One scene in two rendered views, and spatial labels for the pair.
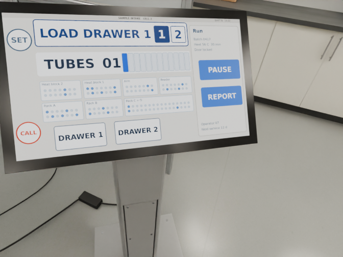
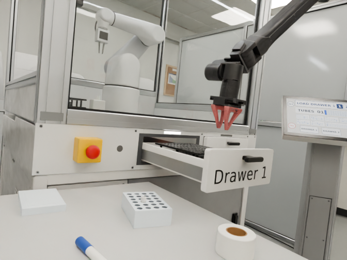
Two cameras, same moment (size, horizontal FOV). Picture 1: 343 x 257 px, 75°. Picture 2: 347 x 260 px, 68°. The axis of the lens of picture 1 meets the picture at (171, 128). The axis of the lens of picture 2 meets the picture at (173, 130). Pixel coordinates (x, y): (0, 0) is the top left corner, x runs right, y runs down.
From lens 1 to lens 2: 133 cm
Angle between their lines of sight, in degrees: 46
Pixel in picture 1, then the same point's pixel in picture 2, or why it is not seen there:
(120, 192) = (310, 182)
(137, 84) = (330, 118)
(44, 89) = (297, 115)
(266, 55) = not seen: outside the picture
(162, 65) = (340, 114)
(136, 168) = (322, 166)
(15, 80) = (288, 112)
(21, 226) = not seen: hidden behind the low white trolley
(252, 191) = not seen: outside the picture
